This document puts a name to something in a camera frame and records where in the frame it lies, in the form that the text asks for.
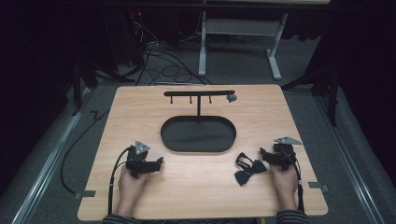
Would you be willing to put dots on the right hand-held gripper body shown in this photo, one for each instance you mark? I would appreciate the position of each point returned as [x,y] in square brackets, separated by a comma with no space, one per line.
[284,153]

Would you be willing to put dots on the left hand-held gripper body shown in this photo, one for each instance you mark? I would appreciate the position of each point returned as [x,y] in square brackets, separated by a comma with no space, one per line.
[136,160]

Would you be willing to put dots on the black bow tie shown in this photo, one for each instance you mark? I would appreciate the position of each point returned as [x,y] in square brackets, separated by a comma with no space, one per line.
[248,169]

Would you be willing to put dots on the black hook stand with tray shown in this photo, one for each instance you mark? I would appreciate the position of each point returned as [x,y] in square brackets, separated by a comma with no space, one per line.
[198,132]

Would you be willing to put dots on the person's left hand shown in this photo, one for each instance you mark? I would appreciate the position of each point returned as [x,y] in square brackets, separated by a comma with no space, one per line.
[130,184]

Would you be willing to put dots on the person's right hand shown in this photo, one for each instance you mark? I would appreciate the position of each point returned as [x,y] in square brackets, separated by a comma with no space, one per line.
[284,182]

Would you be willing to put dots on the grey tape piece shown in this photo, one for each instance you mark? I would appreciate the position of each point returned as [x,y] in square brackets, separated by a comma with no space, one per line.
[84,194]
[318,186]

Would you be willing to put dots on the small grey clip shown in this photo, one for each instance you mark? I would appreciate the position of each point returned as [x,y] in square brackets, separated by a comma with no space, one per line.
[231,98]

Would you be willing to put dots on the dark tripod stand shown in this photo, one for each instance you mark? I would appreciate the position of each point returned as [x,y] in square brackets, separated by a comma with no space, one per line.
[78,87]
[331,90]

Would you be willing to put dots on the metal floor rail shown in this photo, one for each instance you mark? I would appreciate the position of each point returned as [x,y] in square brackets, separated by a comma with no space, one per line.
[350,168]
[46,169]

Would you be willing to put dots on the white metal desk frame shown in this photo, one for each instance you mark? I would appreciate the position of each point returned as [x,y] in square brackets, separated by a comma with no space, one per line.
[239,28]

